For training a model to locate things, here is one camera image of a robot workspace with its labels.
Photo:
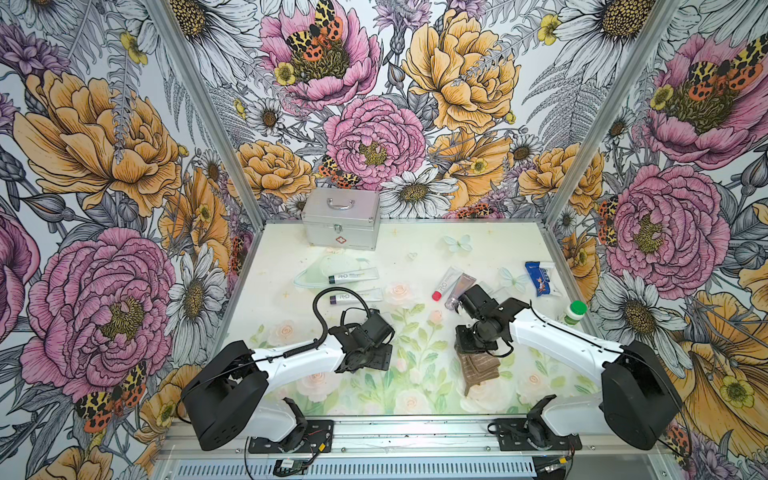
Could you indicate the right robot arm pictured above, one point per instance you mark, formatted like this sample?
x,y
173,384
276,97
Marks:
x,y
635,401

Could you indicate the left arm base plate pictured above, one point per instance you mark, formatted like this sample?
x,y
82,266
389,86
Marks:
x,y
313,436

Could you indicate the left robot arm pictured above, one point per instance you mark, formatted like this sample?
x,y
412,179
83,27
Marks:
x,y
229,396

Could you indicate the pink cap toothpaste tube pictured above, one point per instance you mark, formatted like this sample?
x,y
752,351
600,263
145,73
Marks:
x,y
446,283

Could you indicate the silver metal first-aid case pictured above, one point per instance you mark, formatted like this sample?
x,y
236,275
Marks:
x,y
342,218

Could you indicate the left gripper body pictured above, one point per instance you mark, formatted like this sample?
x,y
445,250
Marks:
x,y
376,358

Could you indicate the aluminium front rail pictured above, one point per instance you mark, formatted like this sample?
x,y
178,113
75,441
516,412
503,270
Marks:
x,y
416,447

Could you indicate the metallic pink toothpaste tube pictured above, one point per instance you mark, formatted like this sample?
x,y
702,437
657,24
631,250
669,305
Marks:
x,y
462,284

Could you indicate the blue bandage packet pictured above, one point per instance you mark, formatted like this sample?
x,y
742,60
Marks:
x,y
539,274

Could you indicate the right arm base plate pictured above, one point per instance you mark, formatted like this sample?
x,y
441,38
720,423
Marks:
x,y
522,434

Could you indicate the purple cap toothpaste tube upper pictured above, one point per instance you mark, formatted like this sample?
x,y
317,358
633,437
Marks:
x,y
368,296

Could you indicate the green cap white bottle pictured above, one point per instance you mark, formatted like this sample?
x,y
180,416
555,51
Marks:
x,y
575,312

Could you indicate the dark green cap toothpaste tube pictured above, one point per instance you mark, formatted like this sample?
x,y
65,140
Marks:
x,y
360,275

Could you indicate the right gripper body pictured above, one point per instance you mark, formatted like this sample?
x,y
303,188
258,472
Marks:
x,y
475,339

